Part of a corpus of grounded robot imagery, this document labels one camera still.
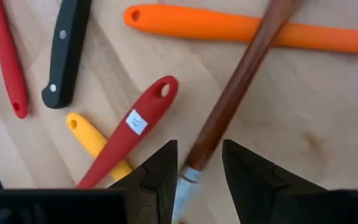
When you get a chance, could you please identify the black utensils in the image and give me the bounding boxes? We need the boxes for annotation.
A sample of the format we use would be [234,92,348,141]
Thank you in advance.
[171,0,304,224]

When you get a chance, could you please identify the orange silicone spatula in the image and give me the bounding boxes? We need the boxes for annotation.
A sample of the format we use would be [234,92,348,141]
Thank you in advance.
[123,3,358,59]

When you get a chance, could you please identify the red silicone spatula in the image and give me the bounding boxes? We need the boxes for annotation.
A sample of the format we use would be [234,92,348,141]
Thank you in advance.
[0,0,30,120]

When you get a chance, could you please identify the red spoon with white sticker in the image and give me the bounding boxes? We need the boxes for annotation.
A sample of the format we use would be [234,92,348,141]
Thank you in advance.
[76,75,180,190]

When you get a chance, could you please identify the black riveted handle knife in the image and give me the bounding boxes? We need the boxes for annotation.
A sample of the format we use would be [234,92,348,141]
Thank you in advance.
[40,0,93,110]

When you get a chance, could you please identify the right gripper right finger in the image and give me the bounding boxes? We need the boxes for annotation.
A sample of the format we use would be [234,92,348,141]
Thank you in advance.
[222,139,332,224]

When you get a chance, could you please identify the yellow silicone spatula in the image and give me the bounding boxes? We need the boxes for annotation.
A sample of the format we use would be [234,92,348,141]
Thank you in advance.
[65,111,134,183]

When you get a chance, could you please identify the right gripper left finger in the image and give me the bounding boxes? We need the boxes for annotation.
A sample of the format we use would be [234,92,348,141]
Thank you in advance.
[109,139,179,224]

